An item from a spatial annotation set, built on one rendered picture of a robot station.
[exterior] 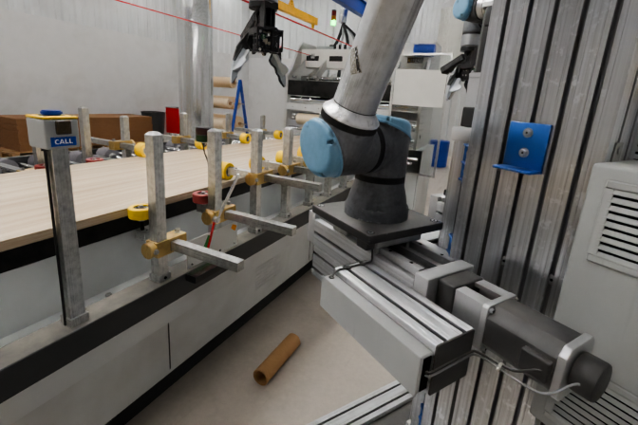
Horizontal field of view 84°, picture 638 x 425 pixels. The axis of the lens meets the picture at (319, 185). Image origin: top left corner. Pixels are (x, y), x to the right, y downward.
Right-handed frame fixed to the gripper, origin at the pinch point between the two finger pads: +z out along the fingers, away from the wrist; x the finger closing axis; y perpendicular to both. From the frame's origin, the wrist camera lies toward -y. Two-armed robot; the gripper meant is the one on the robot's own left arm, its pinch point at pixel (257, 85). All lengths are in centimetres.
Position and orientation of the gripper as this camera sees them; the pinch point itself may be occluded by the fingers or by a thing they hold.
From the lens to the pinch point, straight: 101.1
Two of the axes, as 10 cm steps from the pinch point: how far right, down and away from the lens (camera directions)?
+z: -0.7, 9.7, 2.4
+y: 5.3, 2.4, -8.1
